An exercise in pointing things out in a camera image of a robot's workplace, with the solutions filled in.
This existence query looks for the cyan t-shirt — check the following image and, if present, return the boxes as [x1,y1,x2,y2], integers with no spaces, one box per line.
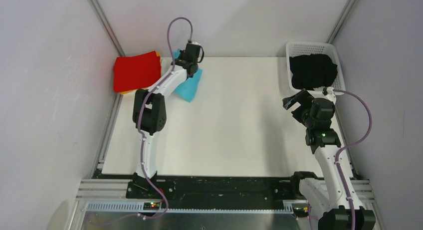
[173,68,202,102]

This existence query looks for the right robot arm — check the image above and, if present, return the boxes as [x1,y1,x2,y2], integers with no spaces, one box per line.
[283,87,377,230]

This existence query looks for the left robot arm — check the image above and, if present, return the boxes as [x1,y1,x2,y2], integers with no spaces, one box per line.
[133,41,205,198]

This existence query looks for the black t-shirt in basket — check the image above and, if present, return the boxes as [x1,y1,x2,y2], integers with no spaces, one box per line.
[289,54,338,90]

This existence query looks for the folded orange t-shirt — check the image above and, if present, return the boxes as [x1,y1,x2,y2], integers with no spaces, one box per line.
[119,51,163,96]

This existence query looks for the white plastic basket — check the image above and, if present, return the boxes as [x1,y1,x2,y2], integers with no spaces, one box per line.
[286,41,346,96]

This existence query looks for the folded red t-shirt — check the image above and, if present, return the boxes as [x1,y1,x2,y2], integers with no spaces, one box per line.
[113,50,162,93]

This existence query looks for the right controller board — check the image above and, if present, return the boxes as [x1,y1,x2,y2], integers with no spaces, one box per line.
[292,206,310,219]

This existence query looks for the controller board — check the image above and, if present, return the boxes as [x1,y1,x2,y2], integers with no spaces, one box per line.
[143,202,161,211]
[292,206,310,219]

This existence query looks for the left controller board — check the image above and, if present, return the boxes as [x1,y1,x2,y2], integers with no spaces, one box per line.
[143,202,161,211]

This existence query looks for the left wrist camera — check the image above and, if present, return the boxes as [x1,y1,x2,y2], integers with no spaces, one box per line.
[187,40,201,46]

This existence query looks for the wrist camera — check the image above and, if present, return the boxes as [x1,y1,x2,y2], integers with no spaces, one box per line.
[322,87,337,104]
[187,40,201,46]

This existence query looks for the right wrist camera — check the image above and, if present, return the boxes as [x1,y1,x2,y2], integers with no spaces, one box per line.
[322,87,337,104]

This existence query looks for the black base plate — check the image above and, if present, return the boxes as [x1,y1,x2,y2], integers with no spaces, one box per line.
[126,172,306,211]

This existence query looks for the aluminium frame rail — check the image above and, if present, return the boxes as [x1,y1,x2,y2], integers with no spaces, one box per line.
[71,179,381,230]

